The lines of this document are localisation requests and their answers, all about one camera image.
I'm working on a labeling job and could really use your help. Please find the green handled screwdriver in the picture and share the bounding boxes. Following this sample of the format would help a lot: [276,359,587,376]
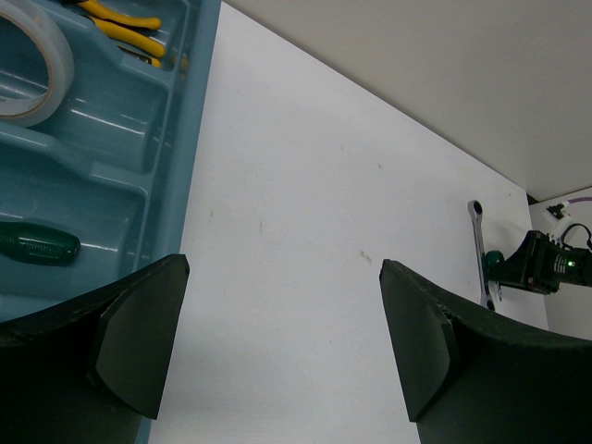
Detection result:
[1,221,80,266]

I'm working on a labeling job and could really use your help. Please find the small yellow needle-nose pliers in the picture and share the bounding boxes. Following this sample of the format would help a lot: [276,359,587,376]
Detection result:
[92,18,166,68]

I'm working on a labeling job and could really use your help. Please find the blue plastic organizer tray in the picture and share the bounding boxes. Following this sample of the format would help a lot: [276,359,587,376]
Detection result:
[0,0,223,444]

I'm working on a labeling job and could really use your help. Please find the large yellow needle-nose pliers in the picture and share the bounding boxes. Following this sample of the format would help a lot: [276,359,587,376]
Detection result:
[62,0,162,31]

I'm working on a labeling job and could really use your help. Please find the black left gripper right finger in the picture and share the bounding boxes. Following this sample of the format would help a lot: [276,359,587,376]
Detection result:
[379,260,591,443]

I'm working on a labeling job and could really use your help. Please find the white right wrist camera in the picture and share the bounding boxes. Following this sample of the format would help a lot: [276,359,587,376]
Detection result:
[545,198,591,247]

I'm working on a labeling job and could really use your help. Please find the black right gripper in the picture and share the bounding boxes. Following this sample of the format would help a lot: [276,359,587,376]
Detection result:
[487,230,591,294]

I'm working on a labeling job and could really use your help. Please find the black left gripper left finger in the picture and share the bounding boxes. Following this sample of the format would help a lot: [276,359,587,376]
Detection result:
[1,253,190,443]

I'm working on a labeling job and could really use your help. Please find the white tape roll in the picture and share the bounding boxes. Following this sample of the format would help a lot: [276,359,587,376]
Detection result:
[1,1,74,128]

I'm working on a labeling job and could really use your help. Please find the long ratchet wrench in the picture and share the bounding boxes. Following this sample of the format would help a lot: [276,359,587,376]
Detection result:
[467,200,496,312]

